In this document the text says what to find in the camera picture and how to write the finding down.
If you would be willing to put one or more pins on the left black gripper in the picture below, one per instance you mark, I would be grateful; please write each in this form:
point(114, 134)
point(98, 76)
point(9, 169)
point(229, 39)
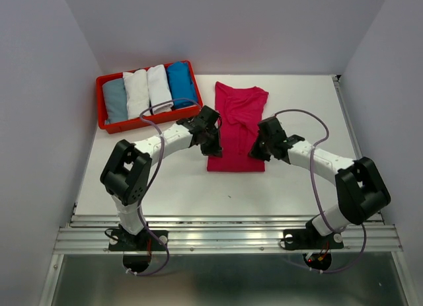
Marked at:
point(215, 149)

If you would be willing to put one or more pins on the grey rolled t-shirt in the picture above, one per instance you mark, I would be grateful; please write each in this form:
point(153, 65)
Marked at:
point(115, 99)

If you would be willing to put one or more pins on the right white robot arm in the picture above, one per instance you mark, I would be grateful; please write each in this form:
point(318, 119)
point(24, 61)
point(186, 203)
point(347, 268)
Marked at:
point(360, 189)

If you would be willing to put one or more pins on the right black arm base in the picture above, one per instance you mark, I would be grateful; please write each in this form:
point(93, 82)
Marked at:
point(308, 238)

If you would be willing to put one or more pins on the pink t-shirt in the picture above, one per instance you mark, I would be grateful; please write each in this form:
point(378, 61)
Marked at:
point(240, 110)

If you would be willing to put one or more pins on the aluminium mounting rail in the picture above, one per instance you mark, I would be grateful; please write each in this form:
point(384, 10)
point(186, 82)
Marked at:
point(220, 234)

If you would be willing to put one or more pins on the blue rolled t-shirt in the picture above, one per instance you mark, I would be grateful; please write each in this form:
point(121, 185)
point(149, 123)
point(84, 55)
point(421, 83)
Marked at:
point(181, 86)

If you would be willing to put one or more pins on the white textured rolled t-shirt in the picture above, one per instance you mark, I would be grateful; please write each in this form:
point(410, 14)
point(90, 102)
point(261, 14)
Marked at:
point(137, 93)

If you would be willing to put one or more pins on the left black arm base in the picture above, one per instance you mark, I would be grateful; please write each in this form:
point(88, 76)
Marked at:
point(122, 241)

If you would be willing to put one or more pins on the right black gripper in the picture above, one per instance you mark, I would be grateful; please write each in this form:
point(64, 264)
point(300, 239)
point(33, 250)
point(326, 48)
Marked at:
point(254, 151)

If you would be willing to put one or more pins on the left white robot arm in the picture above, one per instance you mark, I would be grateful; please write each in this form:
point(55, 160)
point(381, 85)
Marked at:
point(130, 168)

